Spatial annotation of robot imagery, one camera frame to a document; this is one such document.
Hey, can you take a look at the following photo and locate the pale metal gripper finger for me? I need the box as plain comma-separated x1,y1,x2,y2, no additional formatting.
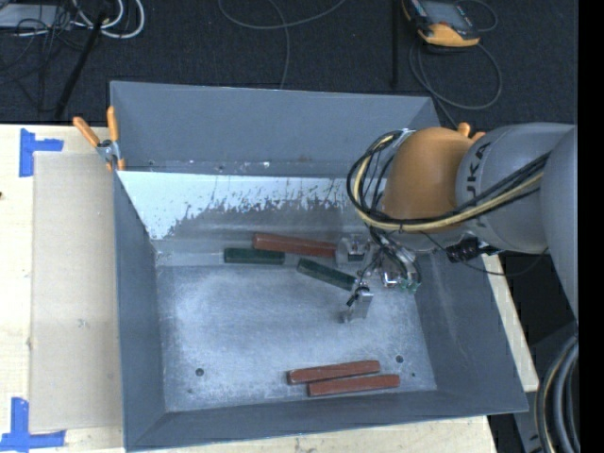
339,286,375,325
336,235,368,264

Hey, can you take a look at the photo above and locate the dark green flat block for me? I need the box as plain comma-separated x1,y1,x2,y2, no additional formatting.
295,258,359,293
223,246,287,266

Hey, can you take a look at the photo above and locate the red-brown flat block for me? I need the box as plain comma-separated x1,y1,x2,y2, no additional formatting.
251,232,339,260
286,359,382,387
306,373,402,398

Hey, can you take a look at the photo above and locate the grey metal bin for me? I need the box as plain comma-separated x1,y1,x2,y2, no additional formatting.
109,80,530,453

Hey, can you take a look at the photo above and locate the pale wood flat board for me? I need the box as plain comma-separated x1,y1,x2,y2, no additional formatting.
27,151,126,434

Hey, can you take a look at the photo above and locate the black cylinder on white bracket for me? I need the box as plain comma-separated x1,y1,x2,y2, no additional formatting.
445,237,497,264

